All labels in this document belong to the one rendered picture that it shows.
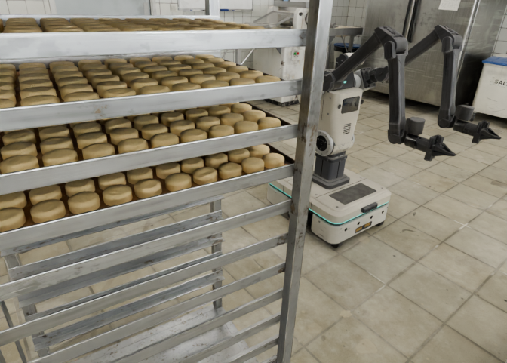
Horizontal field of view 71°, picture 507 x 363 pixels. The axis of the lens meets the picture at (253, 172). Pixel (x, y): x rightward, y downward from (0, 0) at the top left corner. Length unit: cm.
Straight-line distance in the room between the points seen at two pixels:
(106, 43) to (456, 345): 173
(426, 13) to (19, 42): 480
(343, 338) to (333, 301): 21
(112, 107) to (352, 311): 151
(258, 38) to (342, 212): 151
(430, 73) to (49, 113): 475
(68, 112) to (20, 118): 6
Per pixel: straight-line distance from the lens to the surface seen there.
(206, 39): 60
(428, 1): 509
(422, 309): 197
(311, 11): 69
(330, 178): 223
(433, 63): 503
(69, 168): 60
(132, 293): 75
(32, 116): 57
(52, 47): 55
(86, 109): 57
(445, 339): 188
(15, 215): 68
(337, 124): 207
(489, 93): 509
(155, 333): 151
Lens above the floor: 129
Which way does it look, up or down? 26 degrees down
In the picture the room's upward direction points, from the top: 2 degrees clockwise
